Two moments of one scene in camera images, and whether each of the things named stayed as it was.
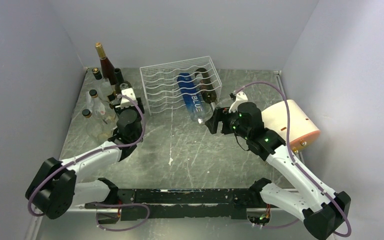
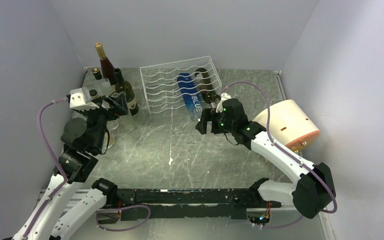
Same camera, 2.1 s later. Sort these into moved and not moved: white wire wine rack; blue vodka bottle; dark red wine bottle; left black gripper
Moved: left black gripper
Not moved: white wire wine rack; dark red wine bottle; blue vodka bottle
